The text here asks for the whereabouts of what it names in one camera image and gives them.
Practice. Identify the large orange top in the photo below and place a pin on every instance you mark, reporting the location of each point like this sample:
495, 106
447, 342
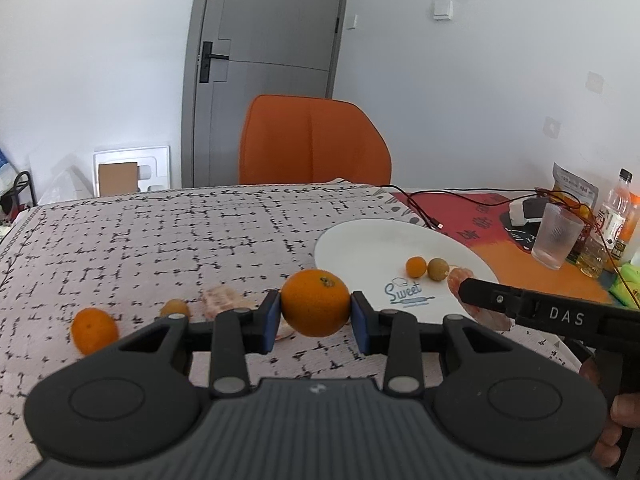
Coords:
315, 303

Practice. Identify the white black patterned tablecloth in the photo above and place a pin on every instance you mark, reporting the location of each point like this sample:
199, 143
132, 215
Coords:
130, 255

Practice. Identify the brown kiwi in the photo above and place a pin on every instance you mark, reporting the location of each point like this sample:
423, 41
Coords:
437, 269
175, 306

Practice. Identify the black metal rack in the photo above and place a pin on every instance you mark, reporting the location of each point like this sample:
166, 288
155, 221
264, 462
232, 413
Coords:
21, 196

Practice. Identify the white plate with Sweet print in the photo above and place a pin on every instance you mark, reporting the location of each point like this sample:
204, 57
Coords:
370, 256

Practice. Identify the white foam packaging with cardboard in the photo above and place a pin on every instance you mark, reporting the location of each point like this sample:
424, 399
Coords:
130, 170

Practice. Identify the white black device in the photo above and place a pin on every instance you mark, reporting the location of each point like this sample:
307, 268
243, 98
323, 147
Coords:
527, 210

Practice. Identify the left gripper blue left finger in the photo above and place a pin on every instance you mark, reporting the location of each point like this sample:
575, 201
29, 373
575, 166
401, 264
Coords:
236, 334

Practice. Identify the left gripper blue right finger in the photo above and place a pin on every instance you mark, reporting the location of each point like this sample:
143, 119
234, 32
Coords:
392, 334

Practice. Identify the orange red cat mat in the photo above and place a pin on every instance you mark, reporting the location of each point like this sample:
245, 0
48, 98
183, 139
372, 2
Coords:
475, 220

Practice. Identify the green tissue pack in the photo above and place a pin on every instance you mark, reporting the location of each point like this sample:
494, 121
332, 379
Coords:
626, 287

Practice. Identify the orange lid jar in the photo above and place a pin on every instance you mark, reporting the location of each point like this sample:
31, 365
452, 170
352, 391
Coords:
628, 230

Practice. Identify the orange chair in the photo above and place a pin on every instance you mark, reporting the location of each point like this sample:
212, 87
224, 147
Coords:
296, 139

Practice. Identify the clear plastic cup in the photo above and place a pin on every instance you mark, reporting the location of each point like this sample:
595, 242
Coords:
559, 229

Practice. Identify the snack bag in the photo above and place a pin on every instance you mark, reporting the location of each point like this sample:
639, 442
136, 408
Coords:
573, 188

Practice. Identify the peeled pomelo piece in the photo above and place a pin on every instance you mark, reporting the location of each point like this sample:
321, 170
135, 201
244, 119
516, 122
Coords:
474, 305
261, 320

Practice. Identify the person right hand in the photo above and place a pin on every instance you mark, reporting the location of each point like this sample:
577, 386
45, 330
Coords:
624, 414

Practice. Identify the small orange tangerine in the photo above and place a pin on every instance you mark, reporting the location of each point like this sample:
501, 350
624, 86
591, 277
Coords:
416, 267

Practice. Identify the plastic drink bottle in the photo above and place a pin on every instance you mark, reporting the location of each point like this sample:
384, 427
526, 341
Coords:
613, 211

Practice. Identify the large orange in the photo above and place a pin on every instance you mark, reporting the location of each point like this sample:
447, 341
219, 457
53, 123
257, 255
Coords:
92, 330
315, 303

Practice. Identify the grey door with black handle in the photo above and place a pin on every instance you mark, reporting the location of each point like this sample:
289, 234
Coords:
237, 50

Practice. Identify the white light switch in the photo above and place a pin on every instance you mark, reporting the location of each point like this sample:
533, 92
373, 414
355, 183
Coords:
443, 10

